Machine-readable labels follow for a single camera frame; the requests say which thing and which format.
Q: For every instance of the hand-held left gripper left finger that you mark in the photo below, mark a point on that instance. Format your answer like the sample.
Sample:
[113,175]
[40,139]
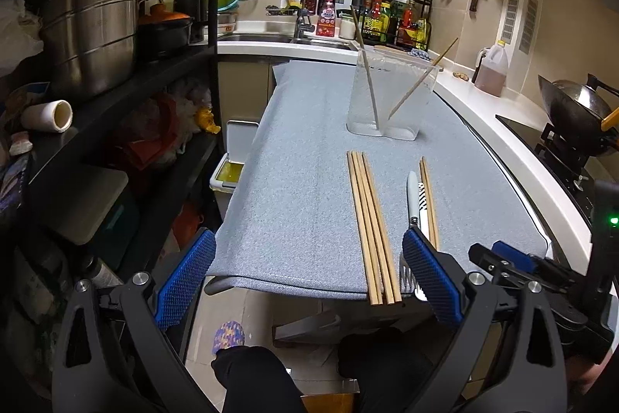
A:
[186,282]

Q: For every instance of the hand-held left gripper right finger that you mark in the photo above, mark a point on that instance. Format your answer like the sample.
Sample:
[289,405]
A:
[430,282]

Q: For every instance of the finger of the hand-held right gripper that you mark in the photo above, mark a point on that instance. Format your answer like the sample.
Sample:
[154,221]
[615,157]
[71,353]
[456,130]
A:
[520,259]
[486,256]

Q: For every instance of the clear plastic container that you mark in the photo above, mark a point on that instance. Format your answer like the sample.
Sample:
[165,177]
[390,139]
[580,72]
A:
[358,103]

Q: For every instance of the colourful slipper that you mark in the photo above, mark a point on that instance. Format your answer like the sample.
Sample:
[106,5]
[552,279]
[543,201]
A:
[229,338]

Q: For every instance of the person's black trousers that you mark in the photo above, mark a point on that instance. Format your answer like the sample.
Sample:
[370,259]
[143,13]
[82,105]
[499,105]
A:
[256,384]

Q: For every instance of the black gas stove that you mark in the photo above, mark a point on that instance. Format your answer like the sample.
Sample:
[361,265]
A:
[527,132]

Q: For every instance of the white flat box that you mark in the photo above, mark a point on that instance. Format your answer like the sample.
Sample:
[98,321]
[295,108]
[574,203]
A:
[87,200]

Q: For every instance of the red plastic bag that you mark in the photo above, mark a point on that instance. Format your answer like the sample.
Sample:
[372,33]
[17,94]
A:
[150,137]

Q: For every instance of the grey table cloth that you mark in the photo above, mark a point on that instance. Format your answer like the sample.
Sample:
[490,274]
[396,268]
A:
[300,180]

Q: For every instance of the white trash bin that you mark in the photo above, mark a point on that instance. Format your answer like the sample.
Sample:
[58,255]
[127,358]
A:
[239,137]

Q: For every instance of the yellow plastic bag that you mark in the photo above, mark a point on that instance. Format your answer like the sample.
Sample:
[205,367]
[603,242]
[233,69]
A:
[208,120]

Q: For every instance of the clear oil jug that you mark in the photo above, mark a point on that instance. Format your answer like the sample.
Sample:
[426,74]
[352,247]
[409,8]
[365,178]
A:
[491,76]

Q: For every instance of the ginger piece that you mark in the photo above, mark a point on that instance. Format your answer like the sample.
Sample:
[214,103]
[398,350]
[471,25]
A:
[459,76]

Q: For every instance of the dark bottle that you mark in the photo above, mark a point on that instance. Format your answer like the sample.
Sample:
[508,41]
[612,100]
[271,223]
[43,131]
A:
[479,64]

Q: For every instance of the black shelf rack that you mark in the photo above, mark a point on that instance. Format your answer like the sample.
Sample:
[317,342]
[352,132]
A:
[145,89]

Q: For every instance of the blue scrubbing cloth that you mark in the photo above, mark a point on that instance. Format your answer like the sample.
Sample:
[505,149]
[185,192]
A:
[418,55]

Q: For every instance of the white roll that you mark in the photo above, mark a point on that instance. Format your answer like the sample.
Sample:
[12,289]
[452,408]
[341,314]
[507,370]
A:
[46,115]

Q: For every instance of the black spice rack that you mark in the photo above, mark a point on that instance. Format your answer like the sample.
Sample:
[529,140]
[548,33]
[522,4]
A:
[401,44]

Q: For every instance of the black pot with orange lid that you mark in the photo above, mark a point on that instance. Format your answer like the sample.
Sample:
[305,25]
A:
[164,35]

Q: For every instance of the group of sauce bottles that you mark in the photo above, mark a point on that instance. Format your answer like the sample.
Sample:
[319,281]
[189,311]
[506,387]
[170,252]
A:
[387,21]

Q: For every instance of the steel sink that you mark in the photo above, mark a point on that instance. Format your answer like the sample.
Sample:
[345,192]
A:
[261,38]

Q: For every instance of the steel stock pot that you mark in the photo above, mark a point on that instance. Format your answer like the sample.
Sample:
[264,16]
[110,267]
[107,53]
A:
[87,40]

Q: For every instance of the black kettle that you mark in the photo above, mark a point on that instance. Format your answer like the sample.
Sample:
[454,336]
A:
[191,16]

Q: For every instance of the white jar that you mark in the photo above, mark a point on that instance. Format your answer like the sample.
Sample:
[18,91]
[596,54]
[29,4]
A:
[347,28]

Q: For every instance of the pink detergent bottle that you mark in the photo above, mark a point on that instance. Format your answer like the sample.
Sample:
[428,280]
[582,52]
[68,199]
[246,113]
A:
[327,18]

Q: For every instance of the chrome faucet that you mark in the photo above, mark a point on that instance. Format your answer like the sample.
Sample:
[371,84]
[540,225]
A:
[303,23]

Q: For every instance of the sink caddy with sponges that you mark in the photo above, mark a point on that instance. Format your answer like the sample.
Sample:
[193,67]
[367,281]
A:
[280,10]

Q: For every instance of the white plastic bag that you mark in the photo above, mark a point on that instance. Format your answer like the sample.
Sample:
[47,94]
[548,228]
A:
[14,35]

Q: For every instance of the red jar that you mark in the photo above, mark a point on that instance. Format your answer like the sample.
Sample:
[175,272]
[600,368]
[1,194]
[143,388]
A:
[311,4]

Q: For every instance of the white wall vent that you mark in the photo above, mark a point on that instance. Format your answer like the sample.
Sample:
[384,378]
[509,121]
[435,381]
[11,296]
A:
[512,16]
[530,23]

